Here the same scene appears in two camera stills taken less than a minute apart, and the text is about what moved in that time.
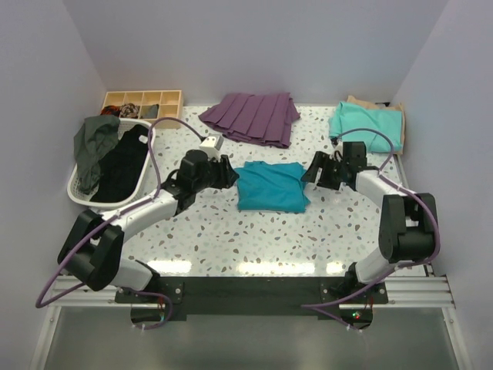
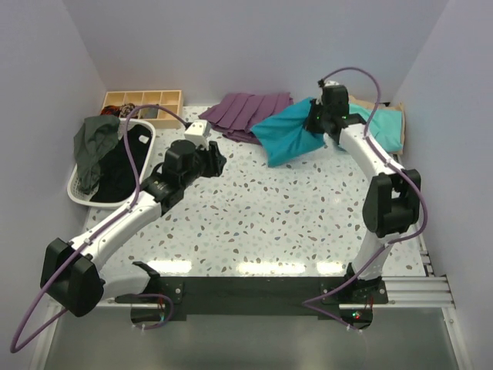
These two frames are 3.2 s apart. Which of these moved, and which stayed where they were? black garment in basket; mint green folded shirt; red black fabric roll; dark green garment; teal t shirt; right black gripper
Moved: right black gripper; teal t shirt
Stayed: mint green folded shirt; dark green garment; red black fabric roll; black garment in basket
